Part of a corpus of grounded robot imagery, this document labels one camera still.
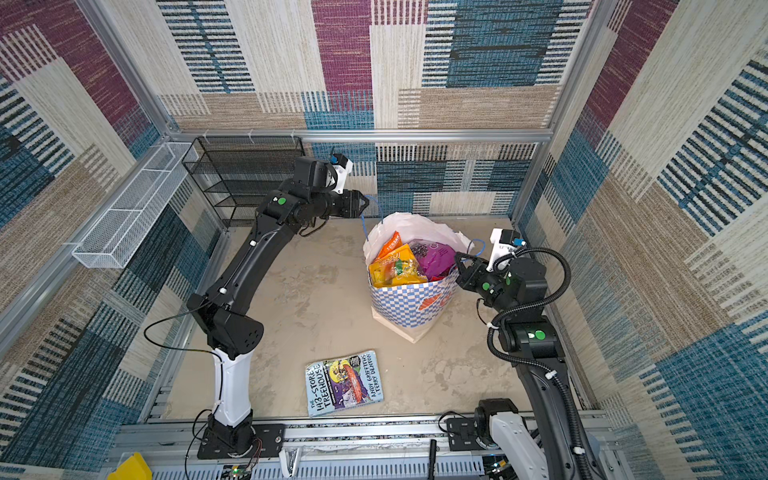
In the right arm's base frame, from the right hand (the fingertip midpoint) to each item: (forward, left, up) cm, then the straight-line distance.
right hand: (453, 260), depth 69 cm
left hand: (+19, +20, +3) cm, 28 cm away
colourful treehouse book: (-17, +27, -29) cm, 43 cm away
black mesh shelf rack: (+49, +67, -10) cm, 84 cm away
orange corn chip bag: (+18, +13, -15) cm, 27 cm away
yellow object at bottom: (-34, +75, -30) cm, 88 cm away
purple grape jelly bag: (+11, +2, -13) cm, 17 cm away
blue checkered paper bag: (-4, +9, -15) cm, 18 cm away
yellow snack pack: (+7, +12, -11) cm, 18 cm away
